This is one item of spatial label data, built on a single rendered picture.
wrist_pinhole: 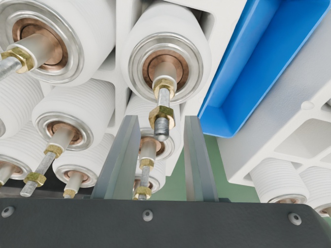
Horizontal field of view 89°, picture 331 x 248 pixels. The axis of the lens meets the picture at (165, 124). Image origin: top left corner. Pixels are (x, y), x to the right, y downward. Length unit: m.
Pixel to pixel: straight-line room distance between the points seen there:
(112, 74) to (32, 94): 0.13
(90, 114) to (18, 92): 0.11
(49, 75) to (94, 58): 0.05
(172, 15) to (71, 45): 0.10
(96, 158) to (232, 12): 0.30
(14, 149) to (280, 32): 0.52
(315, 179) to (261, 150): 0.16
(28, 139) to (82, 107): 0.17
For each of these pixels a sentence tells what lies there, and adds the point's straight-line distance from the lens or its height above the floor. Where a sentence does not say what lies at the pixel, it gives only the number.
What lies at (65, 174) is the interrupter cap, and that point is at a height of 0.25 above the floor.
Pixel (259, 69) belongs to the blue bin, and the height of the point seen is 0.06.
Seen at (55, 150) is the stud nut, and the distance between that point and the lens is 0.25.
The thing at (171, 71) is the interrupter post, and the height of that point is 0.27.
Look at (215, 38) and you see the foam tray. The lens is 0.25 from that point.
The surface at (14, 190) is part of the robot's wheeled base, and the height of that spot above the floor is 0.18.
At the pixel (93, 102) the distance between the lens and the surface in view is 0.26.
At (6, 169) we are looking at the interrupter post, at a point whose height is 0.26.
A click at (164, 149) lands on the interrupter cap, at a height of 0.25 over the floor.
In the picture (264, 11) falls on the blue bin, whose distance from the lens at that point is 0.46.
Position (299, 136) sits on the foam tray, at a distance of 0.53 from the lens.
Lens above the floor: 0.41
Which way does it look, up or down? 48 degrees down
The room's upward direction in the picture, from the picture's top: 177 degrees counter-clockwise
